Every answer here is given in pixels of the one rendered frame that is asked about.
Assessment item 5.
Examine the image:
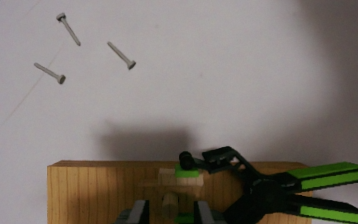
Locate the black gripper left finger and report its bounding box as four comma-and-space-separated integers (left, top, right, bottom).
111, 200, 149, 224

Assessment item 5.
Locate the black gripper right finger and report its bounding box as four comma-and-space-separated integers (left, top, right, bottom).
193, 201, 227, 224

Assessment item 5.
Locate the tan wooden board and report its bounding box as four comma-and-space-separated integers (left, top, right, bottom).
47, 160, 312, 224

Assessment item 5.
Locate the grey metal nail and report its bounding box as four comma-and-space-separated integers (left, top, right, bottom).
107, 41, 136, 70
34, 63, 66, 84
56, 13, 81, 46

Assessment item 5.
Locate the black spring clamp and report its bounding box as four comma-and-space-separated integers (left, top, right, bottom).
175, 146, 358, 224

